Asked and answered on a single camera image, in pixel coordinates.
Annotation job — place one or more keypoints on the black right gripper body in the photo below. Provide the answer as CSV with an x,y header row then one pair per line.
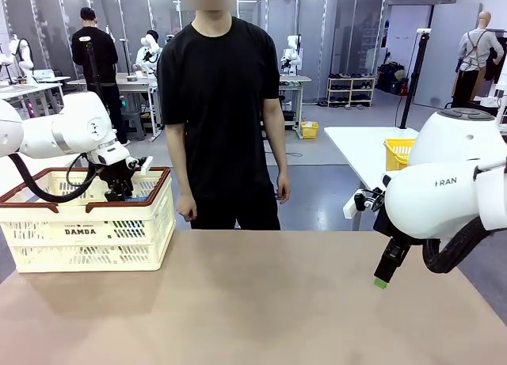
x,y
382,224

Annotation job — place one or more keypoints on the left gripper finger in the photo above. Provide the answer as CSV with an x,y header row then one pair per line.
x,y
113,192
126,190

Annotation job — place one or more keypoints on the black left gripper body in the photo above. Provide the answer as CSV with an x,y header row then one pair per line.
x,y
117,173

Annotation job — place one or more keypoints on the person's left forearm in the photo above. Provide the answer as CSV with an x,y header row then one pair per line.
x,y
275,139

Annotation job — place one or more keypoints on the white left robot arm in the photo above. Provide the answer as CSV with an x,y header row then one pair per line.
x,y
79,127

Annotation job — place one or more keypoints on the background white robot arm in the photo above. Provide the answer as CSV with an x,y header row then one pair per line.
x,y
291,54
148,52
21,54

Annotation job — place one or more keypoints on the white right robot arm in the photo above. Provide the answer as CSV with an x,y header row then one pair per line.
x,y
435,198

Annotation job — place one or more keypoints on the person's right forearm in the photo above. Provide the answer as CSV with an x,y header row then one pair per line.
x,y
178,163

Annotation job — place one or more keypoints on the yellow plastic basket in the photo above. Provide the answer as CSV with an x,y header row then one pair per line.
x,y
396,155

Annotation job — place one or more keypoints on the cream shopping basket brown rim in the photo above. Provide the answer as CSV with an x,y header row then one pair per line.
x,y
79,258

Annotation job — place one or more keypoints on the person's right hand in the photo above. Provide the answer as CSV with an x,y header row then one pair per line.
x,y
186,206

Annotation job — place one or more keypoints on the person's left hand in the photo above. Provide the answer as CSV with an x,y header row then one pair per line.
x,y
283,187

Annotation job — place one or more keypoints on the white side table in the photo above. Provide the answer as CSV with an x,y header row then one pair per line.
x,y
356,147

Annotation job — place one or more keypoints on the background workbench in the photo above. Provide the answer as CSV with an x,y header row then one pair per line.
x,y
134,84
295,80

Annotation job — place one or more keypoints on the black tripod stand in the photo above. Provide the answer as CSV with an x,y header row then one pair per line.
x,y
93,68

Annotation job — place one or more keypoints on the background person black clothes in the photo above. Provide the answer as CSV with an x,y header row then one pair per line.
x,y
97,60

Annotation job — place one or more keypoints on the small yellow crate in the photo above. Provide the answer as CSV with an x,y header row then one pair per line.
x,y
309,130

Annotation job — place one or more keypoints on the person in black t-shirt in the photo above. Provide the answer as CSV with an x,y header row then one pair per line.
x,y
218,103

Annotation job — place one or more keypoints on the red fire extinguisher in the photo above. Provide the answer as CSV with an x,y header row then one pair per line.
x,y
404,88

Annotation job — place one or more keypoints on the white shoe rack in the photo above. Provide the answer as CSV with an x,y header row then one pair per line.
x,y
350,90

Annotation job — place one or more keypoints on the black bags pile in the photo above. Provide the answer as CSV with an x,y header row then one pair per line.
x,y
390,78

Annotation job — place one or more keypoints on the black light stand pole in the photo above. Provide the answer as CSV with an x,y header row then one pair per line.
x,y
416,76

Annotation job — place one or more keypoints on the mannequin with apron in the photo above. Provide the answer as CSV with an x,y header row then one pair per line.
x,y
473,56

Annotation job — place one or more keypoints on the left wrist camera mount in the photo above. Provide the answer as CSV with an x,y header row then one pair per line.
x,y
146,165

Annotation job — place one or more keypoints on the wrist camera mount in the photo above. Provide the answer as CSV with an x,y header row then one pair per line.
x,y
350,206
146,165

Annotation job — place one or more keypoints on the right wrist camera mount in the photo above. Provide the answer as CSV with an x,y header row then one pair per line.
x,y
350,206

